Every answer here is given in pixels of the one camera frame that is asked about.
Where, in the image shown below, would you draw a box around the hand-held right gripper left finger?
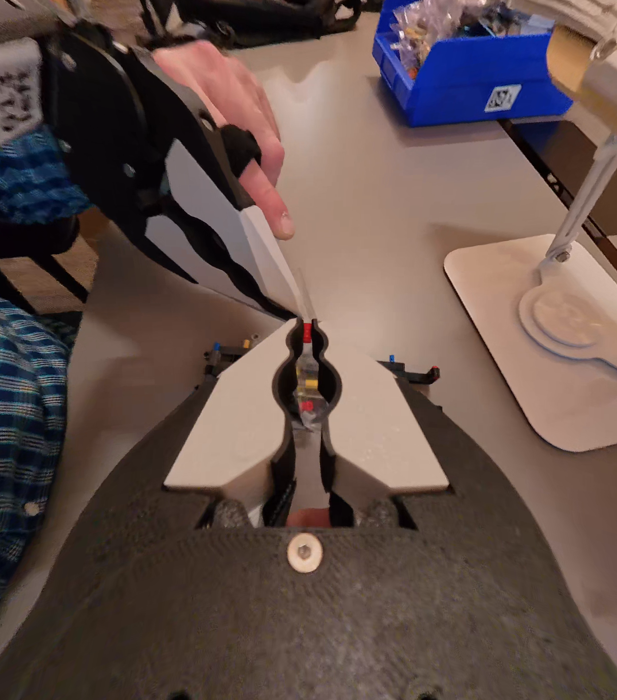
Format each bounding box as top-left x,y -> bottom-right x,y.
163,319 -> 301,528

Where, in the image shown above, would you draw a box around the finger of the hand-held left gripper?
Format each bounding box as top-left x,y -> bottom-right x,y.
163,139 -> 315,323
143,215 -> 294,322

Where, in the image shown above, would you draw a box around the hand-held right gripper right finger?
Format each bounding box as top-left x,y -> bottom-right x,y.
313,319 -> 450,527

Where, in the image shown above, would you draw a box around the lego chassis assembly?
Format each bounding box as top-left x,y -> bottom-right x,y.
196,334 -> 443,408

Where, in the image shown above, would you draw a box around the clear plastic bag of pieces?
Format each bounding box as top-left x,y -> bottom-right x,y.
293,268 -> 331,438

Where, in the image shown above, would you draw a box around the blue plastic storage bin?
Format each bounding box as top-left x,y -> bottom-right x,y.
371,0 -> 574,128

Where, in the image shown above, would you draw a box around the person's left forearm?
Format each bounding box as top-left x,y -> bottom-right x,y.
0,128 -> 93,225

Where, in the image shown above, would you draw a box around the clear bags of lego pieces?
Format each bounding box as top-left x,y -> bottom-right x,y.
391,0 -> 555,80

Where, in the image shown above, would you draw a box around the person's left hand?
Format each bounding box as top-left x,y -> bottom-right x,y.
152,41 -> 295,241

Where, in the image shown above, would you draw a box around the white desk stand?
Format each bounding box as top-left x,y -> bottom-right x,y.
443,0 -> 617,454

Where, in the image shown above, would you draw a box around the black chair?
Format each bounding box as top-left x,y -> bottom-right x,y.
0,216 -> 90,315

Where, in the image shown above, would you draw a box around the black bag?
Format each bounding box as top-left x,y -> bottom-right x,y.
139,0 -> 366,47

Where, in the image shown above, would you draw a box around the person's plaid shirt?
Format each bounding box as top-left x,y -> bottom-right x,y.
0,257 -> 77,700

